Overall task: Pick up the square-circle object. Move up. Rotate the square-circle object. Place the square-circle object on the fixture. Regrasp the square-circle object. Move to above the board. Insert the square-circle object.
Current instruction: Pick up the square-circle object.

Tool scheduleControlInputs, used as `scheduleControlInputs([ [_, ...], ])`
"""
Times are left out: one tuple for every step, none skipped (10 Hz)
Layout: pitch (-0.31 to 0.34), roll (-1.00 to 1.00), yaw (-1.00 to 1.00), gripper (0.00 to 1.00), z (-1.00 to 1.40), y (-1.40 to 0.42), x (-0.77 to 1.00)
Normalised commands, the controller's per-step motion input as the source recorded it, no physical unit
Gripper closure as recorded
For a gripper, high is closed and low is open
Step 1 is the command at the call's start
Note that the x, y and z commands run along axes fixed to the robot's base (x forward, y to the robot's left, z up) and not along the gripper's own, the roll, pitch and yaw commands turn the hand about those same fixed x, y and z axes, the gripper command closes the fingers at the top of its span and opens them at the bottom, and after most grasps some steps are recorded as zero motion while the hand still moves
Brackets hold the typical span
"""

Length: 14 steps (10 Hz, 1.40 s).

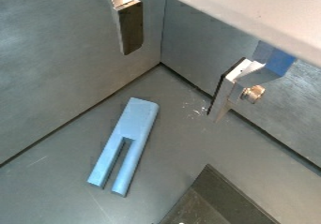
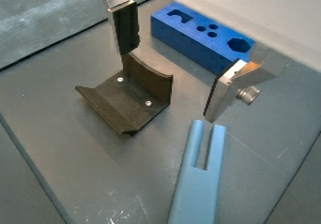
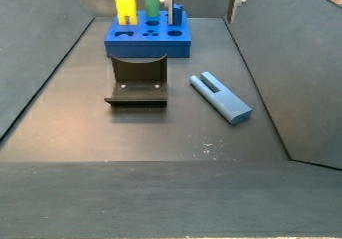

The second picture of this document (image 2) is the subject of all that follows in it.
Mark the wrist-2 gripper right finger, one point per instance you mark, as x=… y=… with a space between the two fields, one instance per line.
x=235 y=84

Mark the wrist-2 gripper left finger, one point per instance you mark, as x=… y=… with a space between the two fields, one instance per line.
x=124 y=17

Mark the light blue square-circle object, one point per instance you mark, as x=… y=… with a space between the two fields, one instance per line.
x=195 y=200

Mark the black curved fixture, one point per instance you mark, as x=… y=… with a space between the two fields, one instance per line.
x=132 y=97

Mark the blue foam peg block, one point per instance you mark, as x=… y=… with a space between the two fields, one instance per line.
x=205 y=40

